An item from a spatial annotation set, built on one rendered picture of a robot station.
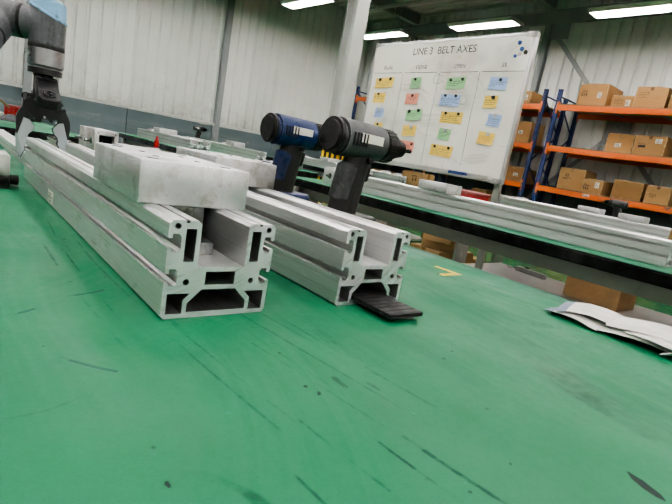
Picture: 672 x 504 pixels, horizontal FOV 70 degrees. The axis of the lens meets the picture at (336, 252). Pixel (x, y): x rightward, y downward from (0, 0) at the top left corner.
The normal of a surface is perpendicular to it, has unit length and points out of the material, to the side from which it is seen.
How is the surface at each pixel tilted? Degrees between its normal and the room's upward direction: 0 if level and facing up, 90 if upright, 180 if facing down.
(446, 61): 90
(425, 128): 90
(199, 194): 90
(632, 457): 0
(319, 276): 90
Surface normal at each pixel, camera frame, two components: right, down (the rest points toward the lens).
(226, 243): -0.76, -0.01
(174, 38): 0.63, 0.26
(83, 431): 0.18, -0.97
